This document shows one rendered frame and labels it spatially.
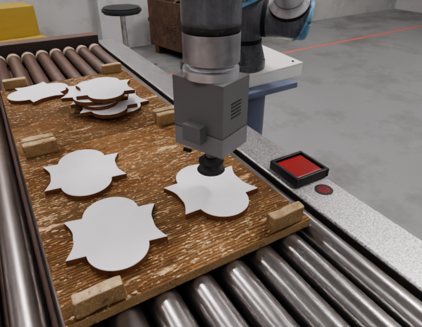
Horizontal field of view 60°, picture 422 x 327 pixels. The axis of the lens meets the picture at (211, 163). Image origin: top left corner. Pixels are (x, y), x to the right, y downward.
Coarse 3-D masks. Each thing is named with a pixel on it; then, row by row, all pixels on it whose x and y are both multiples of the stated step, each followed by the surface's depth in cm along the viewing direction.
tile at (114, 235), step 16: (96, 208) 54; (112, 208) 54; (128, 208) 54; (144, 208) 54; (64, 224) 51; (80, 224) 51; (96, 224) 51; (112, 224) 51; (128, 224) 51; (144, 224) 51; (80, 240) 48; (96, 240) 48; (112, 240) 48; (128, 240) 48; (144, 240) 48; (160, 240) 49; (80, 256) 46; (96, 256) 46; (112, 256) 46; (128, 256) 46; (144, 256) 46; (112, 272) 44; (128, 272) 45
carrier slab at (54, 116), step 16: (64, 80) 105; (80, 80) 105; (144, 96) 95; (16, 112) 86; (32, 112) 86; (48, 112) 86; (64, 112) 86; (80, 112) 86; (144, 112) 86; (16, 128) 79; (32, 128) 79; (48, 128) 79; (64, 128) 79; (80, 128) 79; (96, 128) 79; (112, 128) 79; (128, 128) 79; (16, 144) 73; (64, 144) 73
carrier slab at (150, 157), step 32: (160, 128) 79; (32, 160) 67; (128, 160) 67; (160, 160) 67; (192, 160) 67; (224, 160) 67; (32, 192) 59; (128, 192) 59; (160, 192) 59; (160, 224) 52; (192, 224) 52; (224, 224) 52; (256, 224) 52; (64, 256) 47; (160, 256) 47; (192, 256) 47; (224, 256) 47; (64, 288) 43; (128, 288) 43; (160, 288) 44; (64, 320) 39; (96, 320) 40
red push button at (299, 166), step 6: (300, 156) 70; (282, 162) 68; (288, 162) 68; (294, 162) 68; (300, 162) 68; (306, 162) 68; (288, 168) 66; (294, 168) 66; (300, 168) 66; (306, 168) 66; (312, 168) 66; (318, 168) 66; (294, 174) 65; (300, 174) 65; (306, 174) 65
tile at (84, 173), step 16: (64, 160) 66; (80, 160) 66; (96, 160) 66; (112, 160) 66; (64, 176) 61; (80, 176) 61; (96, 176) 61; (112, 176) 61; (48, 192) 58; (64, 192) 58; (80, 192) 57; (96, 192) 57
